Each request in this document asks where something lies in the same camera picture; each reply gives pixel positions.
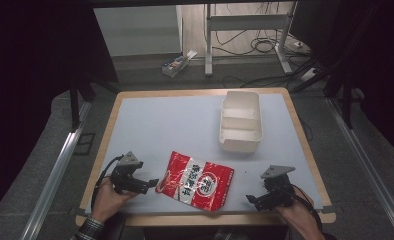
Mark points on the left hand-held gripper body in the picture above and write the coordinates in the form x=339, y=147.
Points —
x=126, y=174

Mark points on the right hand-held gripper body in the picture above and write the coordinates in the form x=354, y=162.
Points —
x=275, y=186

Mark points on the red and white snack bag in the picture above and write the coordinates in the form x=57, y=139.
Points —
x=196, y=182

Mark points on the white plastic storage box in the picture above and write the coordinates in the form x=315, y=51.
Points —
x=240, y=121

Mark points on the person's left hand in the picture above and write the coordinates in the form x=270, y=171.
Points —
x=109, y=200

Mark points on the person's right hand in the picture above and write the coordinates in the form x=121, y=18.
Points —
x=298, y=215

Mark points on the person's left plaid sleeve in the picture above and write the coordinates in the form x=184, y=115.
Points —
x=89, y=229

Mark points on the light grey table mat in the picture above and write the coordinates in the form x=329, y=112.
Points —
x=198, y=133

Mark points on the black stand leg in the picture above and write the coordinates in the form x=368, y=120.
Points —
x=74, y=106
x=346, y=103

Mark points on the white power strip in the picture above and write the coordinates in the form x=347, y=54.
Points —
x=310, y=74

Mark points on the small printed cardboard box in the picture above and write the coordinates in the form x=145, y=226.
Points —
x=177, y=64

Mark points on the white partition panel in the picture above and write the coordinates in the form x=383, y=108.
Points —
x=138, y=30

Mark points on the aluminium rail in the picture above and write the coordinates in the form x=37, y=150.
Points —
x=51, y=176
x=368, y=166

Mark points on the white metal desk frame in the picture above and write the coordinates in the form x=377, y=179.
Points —
x=245, y=30

